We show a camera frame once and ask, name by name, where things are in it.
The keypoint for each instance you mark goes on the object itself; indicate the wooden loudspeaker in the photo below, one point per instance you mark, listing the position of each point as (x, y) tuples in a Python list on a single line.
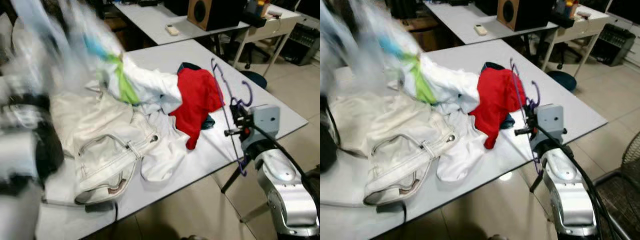
[(525, 15), (215, 15)]

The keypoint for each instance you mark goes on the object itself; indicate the red garment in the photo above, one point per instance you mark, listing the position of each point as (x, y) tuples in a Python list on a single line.
[(197, 100), (495, 100)]

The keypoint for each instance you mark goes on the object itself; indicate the purple plastic hanger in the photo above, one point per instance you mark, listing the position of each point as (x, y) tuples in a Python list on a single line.
[(220, 80), (517, 77)]

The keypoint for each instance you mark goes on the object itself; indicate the small white remote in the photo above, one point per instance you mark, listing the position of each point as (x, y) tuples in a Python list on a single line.
[(481, 29), (172, 30)]

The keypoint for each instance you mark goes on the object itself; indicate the white garment with green stripe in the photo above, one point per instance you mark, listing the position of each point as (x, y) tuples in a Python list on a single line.
[(150, 87), (450, 87)]

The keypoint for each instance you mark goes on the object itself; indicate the white zip jacket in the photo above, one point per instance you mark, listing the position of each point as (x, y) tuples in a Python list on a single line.
[(395, 145), (100, 145)]

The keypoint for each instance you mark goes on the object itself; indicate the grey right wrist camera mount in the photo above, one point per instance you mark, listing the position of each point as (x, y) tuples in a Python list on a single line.
[(550, 120), (267, 120)]

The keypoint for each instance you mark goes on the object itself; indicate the black device with orange top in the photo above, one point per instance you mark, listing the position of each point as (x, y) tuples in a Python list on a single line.
[(257, 20), (567, 20)]

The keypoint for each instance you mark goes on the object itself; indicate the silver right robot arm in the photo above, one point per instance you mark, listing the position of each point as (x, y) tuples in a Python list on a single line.
[(285, 190), (565, 190)]

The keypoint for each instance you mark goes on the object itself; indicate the dark blue stool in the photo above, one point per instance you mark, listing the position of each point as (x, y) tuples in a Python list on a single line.
[(562, 80), (255, 79)]

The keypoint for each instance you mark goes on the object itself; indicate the small white cloth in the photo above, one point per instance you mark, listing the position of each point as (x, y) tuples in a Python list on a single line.
[(162, 160), (457, 160)]

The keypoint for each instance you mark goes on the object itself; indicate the white background desk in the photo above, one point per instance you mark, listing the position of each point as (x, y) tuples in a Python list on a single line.
[(460, 17), (150, 17)]

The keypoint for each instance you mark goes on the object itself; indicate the black audio equipment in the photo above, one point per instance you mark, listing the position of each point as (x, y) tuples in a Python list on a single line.
[(612, 45), (300, 45)]

